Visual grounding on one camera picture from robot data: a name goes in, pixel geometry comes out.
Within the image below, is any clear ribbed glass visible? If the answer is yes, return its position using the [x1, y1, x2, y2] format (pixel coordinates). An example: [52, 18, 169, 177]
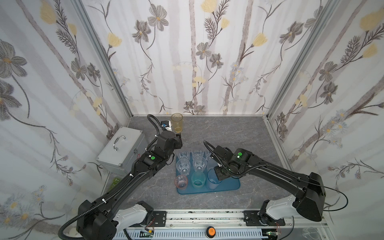
[178, 151, 191, 161]
[205, 151, 211, 161]
[192, 150, 205, 158]

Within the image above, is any yellow plastic cup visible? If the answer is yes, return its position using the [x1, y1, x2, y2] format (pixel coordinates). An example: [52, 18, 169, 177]
[171, 113, 183, 133]

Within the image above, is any clear small glass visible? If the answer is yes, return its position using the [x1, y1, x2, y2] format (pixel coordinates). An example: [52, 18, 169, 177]
[176, 158, 191, 176]

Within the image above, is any pink plastic cup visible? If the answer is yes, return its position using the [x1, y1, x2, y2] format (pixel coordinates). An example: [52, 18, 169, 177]
[175, 175, 188, 190]

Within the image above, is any blue plastic cup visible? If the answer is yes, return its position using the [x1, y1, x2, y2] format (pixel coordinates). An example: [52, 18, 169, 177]
[207, 169, 222, 190]

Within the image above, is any green plastic cup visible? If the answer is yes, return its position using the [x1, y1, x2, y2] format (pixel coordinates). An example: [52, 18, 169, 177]
[191, 172, 206, 189]

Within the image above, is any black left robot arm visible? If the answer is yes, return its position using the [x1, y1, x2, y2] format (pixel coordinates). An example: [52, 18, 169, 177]
[58, 115, 183, 240]

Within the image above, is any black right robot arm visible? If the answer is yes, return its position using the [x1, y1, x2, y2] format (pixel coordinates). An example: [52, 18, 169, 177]
[203, 141, 333, 226]

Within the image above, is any teal plastic tray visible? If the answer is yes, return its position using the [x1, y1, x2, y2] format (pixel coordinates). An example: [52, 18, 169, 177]
[176, 152, 241, 195]

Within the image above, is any silver metal case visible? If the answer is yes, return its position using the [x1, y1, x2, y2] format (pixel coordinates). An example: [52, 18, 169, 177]
[96, 127, 148, 176]

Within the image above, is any orange emergency button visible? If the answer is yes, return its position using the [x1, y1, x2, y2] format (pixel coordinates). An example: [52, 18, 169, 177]
[206, 226, 217, 239]

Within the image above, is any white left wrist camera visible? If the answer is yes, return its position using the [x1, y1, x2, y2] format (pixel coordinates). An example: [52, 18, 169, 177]
[161, 121, 172, 132]

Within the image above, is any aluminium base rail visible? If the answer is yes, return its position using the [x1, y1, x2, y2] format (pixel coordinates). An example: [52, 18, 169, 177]
[112, 205, 334, 240]

